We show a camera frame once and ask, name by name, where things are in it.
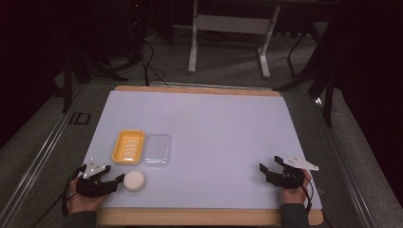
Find round white soap bar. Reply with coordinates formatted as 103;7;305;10
123;170;146;193

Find person's left hand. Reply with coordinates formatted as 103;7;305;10
67;177;110;215

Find white table mat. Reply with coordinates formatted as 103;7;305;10
83;89;323;211

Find clear plastic container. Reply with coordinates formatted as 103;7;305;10
142;134;172;168

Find person's right hand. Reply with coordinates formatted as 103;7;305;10
279;168;313;205

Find black floor cables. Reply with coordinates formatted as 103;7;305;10
126;0;174;88

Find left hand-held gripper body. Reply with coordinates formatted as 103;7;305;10
75;157;119;200

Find white metal desk frame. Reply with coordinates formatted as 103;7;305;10
187;0;281;80

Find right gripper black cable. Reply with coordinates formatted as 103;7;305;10
293;172;334;228

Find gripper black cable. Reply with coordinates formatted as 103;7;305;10
29;164;87;228
293;172;334;228

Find yellow soap dish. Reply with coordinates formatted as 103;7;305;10
110;129;146;166

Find black tripod stand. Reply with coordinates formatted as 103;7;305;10
272;12;350;128

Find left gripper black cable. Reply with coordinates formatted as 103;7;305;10
29;164;87;228

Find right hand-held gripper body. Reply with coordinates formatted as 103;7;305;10
267;154;319;190

